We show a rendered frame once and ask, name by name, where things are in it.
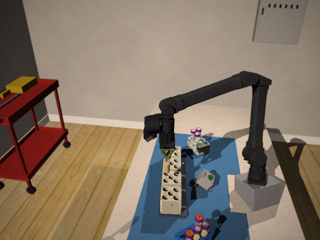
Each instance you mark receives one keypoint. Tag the blue sample rack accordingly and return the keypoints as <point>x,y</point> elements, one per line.
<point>182,236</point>

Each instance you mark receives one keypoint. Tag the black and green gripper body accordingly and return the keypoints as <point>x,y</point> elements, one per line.
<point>170,141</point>

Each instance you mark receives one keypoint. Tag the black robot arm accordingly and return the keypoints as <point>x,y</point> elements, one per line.
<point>253,152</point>

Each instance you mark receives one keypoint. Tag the white tube rack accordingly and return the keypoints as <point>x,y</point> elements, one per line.
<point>201,148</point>

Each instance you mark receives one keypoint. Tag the blue bench mat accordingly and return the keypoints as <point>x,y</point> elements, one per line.
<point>222,160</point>

